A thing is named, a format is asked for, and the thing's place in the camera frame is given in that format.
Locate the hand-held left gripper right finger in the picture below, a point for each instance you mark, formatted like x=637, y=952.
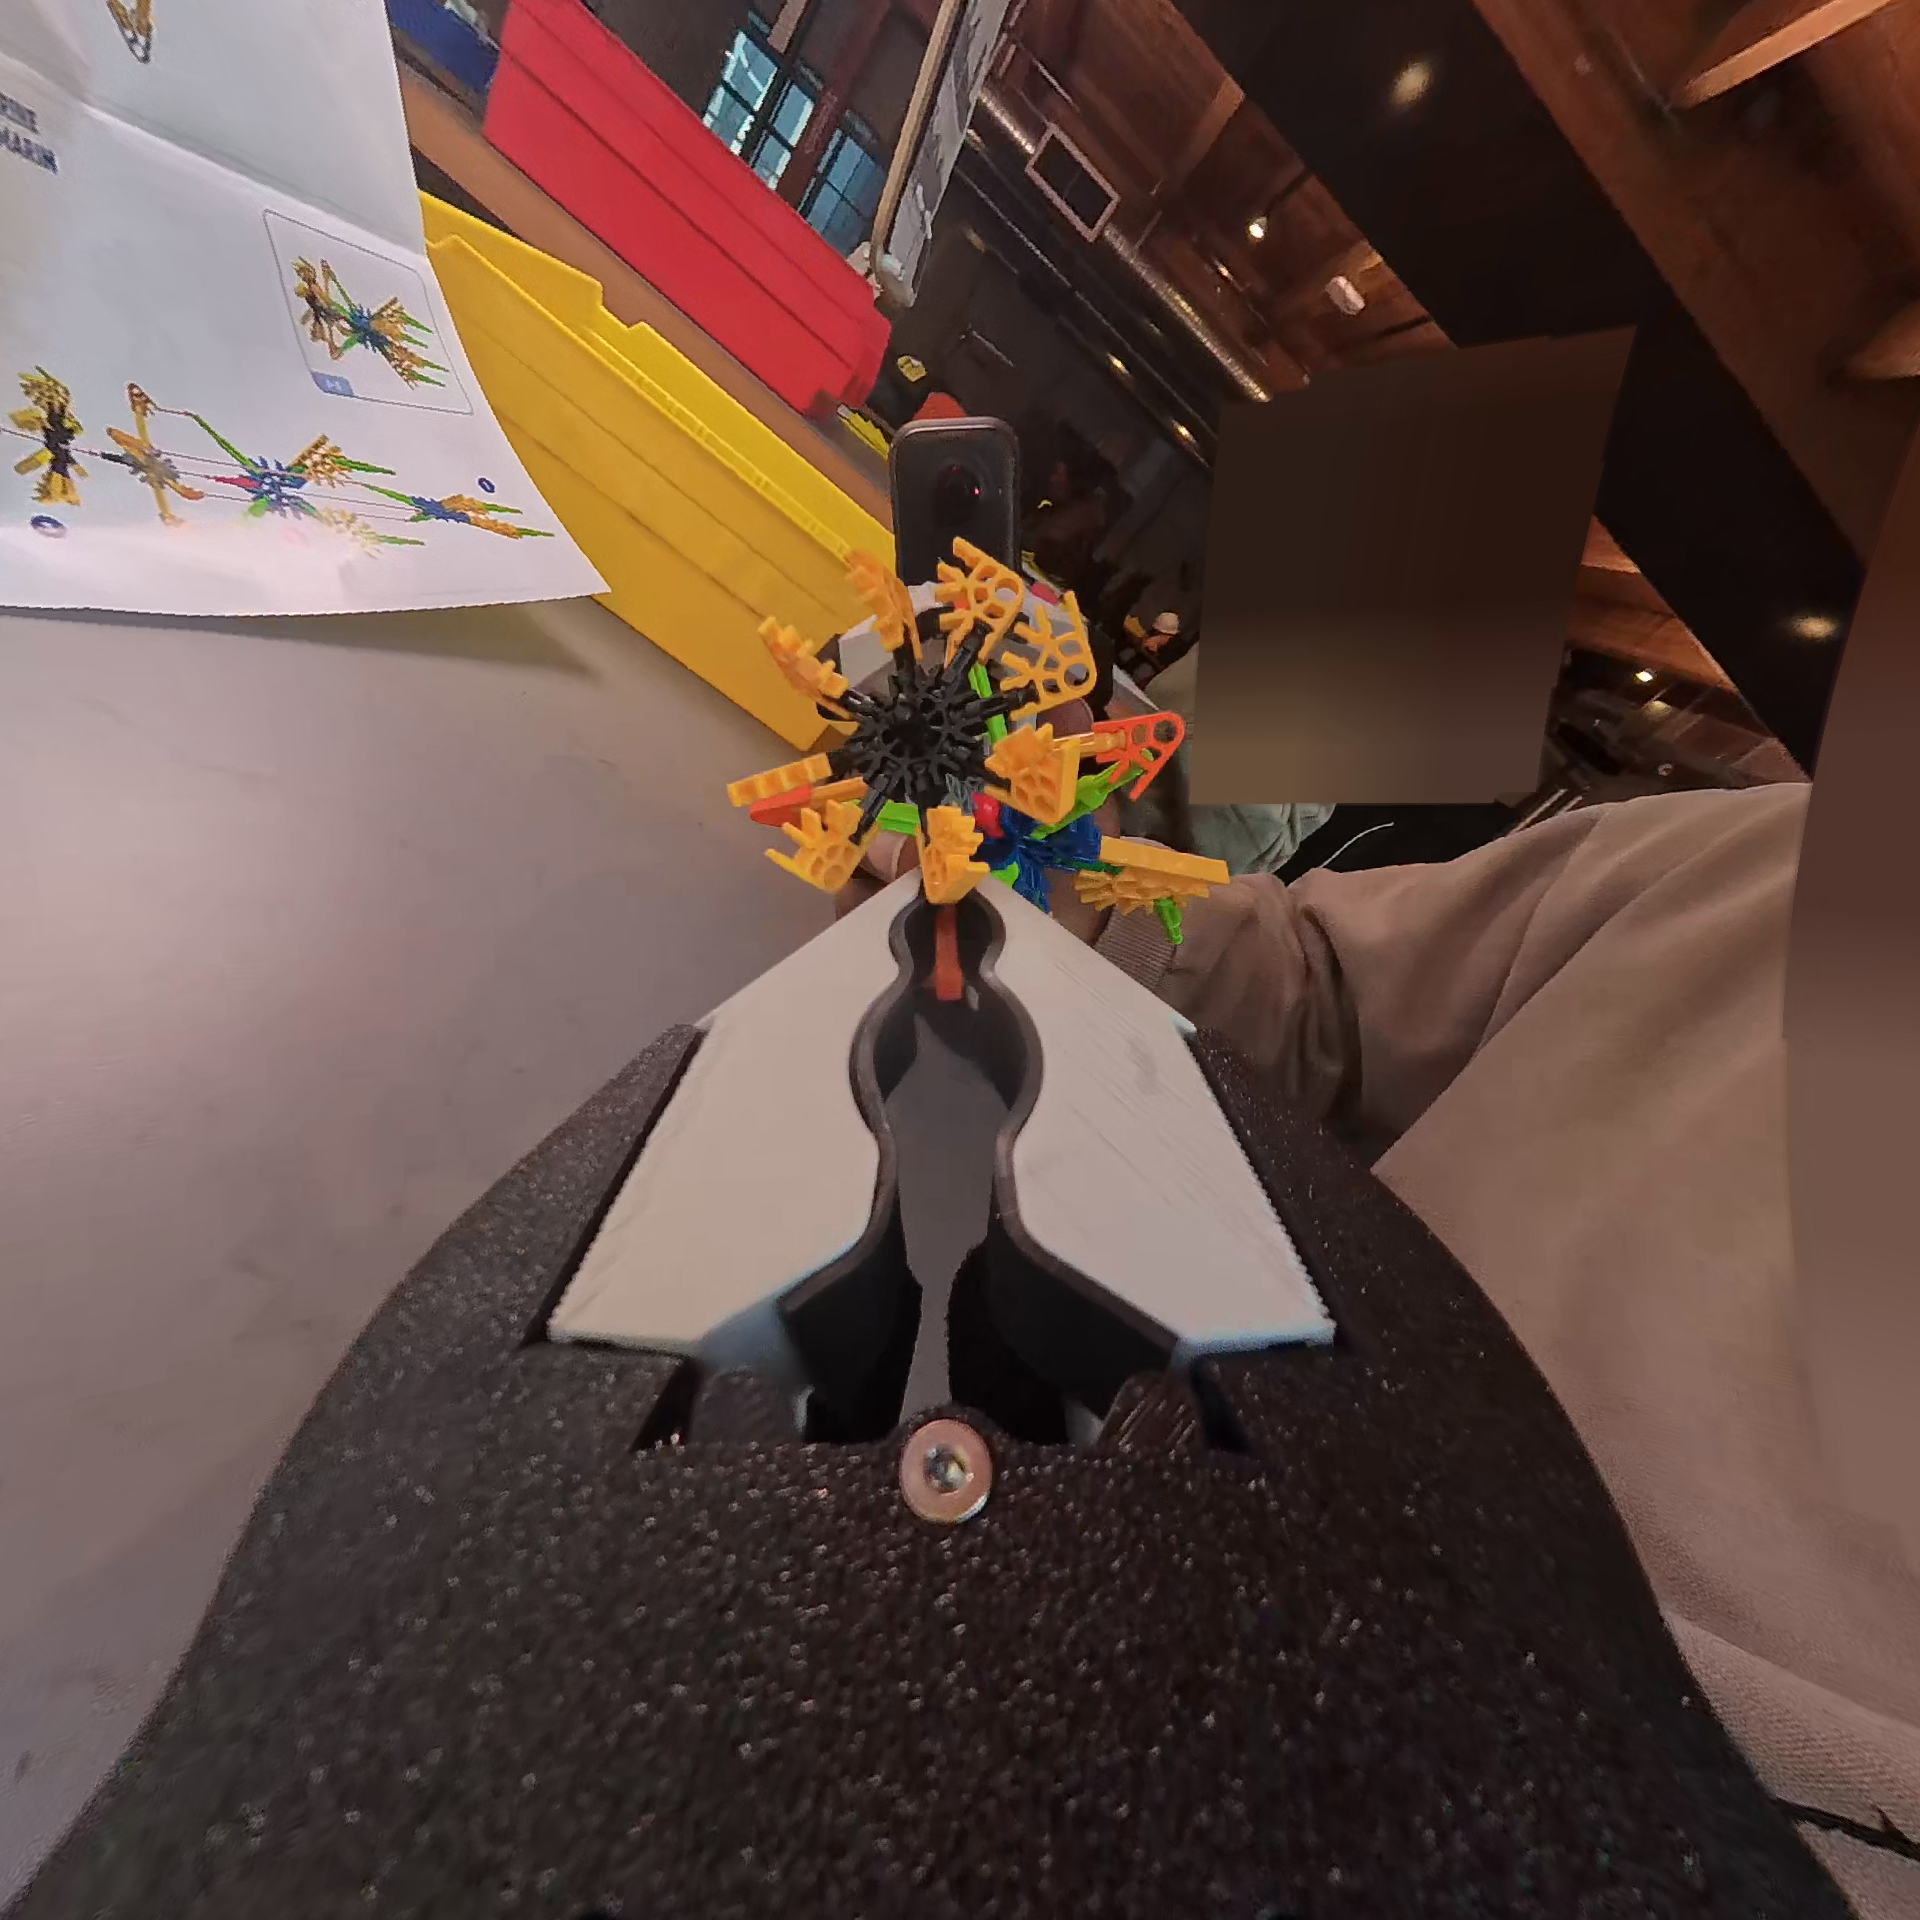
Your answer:
x=1171, y=1200

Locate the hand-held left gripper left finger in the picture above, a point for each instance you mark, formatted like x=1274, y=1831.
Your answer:
x=720, y=1200

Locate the colourful toy construction model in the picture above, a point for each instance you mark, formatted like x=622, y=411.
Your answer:
x=914, y=728

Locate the person's right forearm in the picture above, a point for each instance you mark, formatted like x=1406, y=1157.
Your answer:
x=1500, y=961

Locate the grey desk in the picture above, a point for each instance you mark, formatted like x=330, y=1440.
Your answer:
x=301, y=974

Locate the person's right hand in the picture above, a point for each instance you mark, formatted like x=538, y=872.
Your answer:
x=883, y=867

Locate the yellow storage bin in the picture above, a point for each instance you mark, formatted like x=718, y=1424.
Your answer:
x=644, y=480

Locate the dark framed window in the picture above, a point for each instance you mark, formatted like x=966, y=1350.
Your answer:
x=795, y=134

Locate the red storage bin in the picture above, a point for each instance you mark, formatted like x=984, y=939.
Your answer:
x=644, y=164

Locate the person's brown hoodie torso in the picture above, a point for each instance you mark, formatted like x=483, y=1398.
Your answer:
x=1650, y=1424

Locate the blue storage bin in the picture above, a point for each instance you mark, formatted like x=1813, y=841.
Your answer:
x=443, y=38

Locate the printed instruction sheet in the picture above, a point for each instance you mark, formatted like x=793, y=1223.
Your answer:
x=224, y=300

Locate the wall air vent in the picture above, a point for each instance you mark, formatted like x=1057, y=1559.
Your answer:
x=1073, y=181

